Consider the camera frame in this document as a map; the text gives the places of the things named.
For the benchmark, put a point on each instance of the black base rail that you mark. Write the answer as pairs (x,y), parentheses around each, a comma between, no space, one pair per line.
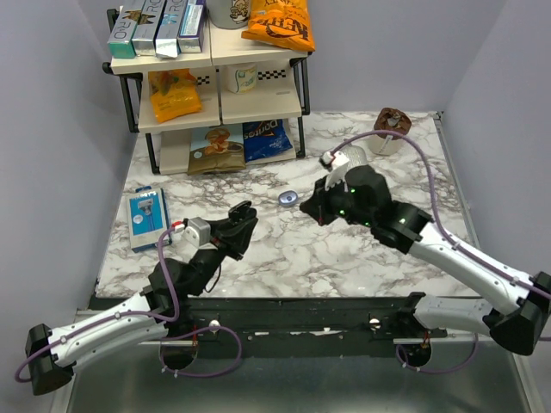
(306,327)

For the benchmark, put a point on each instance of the blue razor package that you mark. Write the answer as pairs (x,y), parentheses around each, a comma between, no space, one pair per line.
(147,217)

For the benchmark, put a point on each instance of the beige tiered shelf rack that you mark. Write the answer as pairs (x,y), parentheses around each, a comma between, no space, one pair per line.
(281,93)

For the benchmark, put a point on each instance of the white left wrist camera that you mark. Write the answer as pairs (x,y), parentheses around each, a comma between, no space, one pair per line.
(197,232)

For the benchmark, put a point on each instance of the white printed mug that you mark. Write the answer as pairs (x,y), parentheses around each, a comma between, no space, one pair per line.
(242,78)

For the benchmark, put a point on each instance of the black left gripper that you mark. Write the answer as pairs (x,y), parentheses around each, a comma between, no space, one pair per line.
(231,239)

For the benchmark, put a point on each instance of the teal toothpaste box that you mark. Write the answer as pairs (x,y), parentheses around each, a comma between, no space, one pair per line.
(120,40)

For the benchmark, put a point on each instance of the silver blue toothpaste box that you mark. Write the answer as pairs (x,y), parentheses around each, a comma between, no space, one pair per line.
(166,44)

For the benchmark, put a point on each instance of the brown paper cup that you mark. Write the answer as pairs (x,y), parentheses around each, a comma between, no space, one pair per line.
(393,120)

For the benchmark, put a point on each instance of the orange kettle chips bag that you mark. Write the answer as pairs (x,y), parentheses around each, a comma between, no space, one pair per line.
(286,24)

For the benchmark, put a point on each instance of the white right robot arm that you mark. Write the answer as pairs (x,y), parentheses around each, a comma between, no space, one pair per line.
(513,306)

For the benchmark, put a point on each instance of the orange snack bag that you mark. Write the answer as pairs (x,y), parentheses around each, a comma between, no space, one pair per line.
(173,94)

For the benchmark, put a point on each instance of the purple blue toothpaste box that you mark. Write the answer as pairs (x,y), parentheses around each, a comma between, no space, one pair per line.
(191,34)

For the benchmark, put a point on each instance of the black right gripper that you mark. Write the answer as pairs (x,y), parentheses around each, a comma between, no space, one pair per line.
(316,206)

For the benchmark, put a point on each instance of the tan chips bag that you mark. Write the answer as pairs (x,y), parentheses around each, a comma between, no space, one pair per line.
(216,149)

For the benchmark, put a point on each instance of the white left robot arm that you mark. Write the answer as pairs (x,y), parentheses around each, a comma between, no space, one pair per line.
(159,312)

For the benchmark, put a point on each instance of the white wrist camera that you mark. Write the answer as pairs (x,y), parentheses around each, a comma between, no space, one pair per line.
(336,163)
(197,232)

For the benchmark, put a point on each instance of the grey cartoon mug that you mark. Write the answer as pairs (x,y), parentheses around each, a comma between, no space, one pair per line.
(229,14)

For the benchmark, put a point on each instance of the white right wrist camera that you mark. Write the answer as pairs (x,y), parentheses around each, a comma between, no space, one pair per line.
(336,163)

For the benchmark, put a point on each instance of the blue doritos bag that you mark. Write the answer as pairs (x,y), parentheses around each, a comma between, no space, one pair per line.
(265,139)

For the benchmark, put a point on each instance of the lavender earbud charging case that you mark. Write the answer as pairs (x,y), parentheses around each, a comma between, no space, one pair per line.
(288,198)

